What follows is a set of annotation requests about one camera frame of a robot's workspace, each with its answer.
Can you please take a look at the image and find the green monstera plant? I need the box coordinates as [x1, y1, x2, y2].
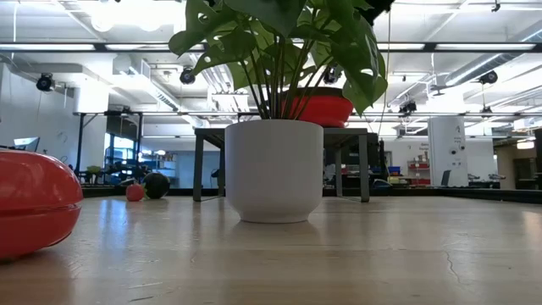
[168, 0, 389, 120]

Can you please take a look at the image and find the dark round plum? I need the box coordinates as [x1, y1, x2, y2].
[141, 171, 171, 200]

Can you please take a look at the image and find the red storage shelf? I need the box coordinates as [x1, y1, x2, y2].
[406, 159, 431, 186]

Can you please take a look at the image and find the small tilted monitor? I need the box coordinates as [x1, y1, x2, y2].
[13, 136, 41, 153]

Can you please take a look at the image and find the black overhead rig beam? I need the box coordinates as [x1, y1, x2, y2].
[0, 41, 542, 53]

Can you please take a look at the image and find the black metal gantry frame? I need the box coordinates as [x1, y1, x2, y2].
[72, 110, 542, 177]

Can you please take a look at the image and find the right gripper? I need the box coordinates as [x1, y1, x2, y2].
[363, 0, 395, 26]

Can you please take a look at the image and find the small red round fruit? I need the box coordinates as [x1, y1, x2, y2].
[125, 183, 146, 202]

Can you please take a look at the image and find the red plastic tomato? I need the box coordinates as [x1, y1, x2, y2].
[0, 149, 85, 261]

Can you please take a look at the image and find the white plant pot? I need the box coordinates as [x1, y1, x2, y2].
[224, 119, 325, 225]

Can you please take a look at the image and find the red colander grey rim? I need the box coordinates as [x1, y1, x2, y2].
[280, 86, 355, 129]

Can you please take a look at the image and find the black aluminium table frame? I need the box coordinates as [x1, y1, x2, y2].
[82, 186, 542, 204]

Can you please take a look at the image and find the white column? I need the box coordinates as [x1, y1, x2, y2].
[427, 116, 469, 188]

